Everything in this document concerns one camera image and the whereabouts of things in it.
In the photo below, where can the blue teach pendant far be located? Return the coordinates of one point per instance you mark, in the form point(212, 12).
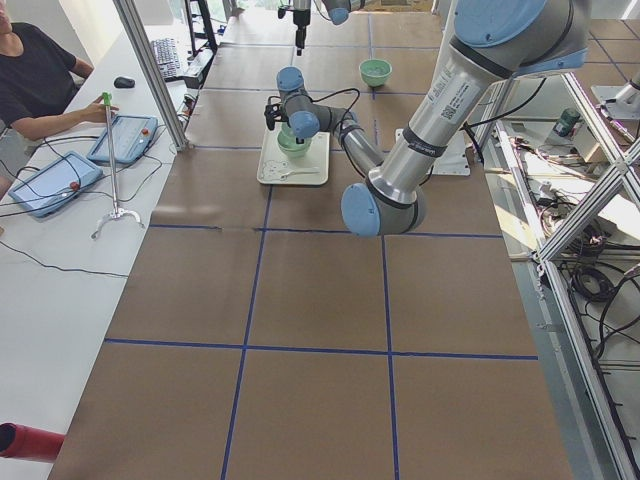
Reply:
point(131, 137)

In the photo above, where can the black keyboard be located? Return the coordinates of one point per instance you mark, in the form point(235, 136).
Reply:
point(167, 58)

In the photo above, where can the metal reacher grabber stick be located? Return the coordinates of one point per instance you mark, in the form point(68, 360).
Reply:
point(117, 212)

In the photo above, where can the black computer mouse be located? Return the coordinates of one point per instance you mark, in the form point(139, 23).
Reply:
point(124, 82)

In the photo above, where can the blue teach pendant near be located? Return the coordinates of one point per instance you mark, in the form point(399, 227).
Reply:
point(55, 185)

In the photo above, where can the blue teach pendant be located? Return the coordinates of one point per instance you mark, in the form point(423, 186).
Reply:
point(131, 137)
point(55, 185)

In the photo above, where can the green bowl with ice cubes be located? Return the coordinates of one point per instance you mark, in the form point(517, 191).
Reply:
point(375, 72)

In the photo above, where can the white plastic spoon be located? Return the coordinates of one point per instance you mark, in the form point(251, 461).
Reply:
point(287, 174)

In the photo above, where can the red cylinder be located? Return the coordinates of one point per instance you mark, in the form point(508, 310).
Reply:
point(28, 443)

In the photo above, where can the white camera stand base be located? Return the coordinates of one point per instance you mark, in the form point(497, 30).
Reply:
point(450, 160)

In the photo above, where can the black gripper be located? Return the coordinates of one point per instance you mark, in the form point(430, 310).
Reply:
point(300, 17)

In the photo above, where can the aluminium frame post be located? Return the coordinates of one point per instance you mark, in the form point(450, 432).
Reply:
point(135, 30)

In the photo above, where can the green can on shelf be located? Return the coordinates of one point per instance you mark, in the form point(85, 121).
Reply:
point(566, 122)

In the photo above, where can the green bowl on tray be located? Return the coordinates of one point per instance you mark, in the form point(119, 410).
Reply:
point(294, 151)

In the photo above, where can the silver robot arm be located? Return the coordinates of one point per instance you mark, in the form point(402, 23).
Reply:
point(338, 12)
point(492, 41)

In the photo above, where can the seated person black shirt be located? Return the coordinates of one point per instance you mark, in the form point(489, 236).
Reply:
point(37, 82)

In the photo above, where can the cream bear serving tray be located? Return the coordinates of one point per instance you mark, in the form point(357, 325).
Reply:
point(276, 168)

